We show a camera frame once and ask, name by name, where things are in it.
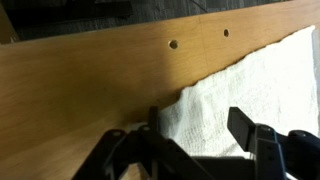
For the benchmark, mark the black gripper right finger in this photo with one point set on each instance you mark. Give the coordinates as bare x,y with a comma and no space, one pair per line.
266,153

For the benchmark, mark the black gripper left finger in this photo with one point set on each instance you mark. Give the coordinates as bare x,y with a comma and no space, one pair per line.
133,156

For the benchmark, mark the white cloth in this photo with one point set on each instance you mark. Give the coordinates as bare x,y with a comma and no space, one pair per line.
260,93

